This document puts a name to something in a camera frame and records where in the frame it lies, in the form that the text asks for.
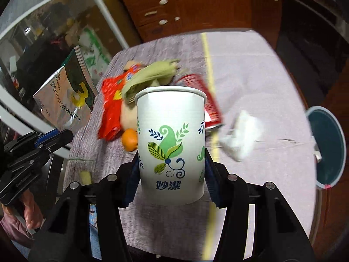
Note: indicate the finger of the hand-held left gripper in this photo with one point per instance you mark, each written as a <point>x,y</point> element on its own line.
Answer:
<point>47,137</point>
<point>24,174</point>

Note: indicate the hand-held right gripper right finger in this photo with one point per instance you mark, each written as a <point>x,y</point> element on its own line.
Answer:
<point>211,180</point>

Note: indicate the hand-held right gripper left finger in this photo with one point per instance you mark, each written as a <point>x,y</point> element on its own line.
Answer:
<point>131,181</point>

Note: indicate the small orange tangerine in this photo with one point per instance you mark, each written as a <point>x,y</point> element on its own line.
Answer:
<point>129,140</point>

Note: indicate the orange red snack packet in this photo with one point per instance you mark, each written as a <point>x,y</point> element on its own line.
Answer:
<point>111,109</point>

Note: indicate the dark red packet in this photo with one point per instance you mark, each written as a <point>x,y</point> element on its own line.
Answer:
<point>211,106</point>

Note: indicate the white paper cup green print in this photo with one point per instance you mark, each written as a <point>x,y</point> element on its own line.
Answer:
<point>169,114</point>

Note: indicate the green corn husk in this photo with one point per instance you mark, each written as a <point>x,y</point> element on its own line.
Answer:
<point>152,73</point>

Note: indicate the teal round trash bin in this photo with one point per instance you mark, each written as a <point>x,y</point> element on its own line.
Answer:
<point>327,142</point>

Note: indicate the person's left forearm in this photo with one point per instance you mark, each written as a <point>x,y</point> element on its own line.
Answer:
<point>12,232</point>

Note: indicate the person's left hand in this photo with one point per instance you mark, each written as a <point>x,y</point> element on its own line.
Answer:
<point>30,210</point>

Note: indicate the small yellow peel piece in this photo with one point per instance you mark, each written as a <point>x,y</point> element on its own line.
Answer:
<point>86,176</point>

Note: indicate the silver cereal bag yellow chick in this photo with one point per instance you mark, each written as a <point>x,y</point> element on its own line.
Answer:
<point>68,95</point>

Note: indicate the crumpled white tissue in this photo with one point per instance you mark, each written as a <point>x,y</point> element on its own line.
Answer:
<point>242,133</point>

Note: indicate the beige round food item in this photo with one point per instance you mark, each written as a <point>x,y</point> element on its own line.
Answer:
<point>128,117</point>

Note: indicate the green and white bag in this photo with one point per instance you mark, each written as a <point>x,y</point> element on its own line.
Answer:
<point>94,54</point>

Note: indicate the small tan scrap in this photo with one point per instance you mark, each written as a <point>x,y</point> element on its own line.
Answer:
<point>130,65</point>

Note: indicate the pale purple tablecloth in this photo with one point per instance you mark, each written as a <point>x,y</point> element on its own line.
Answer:
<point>245,68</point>

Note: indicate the white framed glass door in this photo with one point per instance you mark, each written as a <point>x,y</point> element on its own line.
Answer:
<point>35,19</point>

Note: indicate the wooden cabinet side panel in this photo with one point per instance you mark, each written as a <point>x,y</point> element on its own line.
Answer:
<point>332,210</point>

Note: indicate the wooden drawer cabinet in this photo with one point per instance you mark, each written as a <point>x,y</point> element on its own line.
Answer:
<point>190,11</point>

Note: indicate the built-in black oven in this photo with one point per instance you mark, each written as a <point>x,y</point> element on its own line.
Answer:
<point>308,38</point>

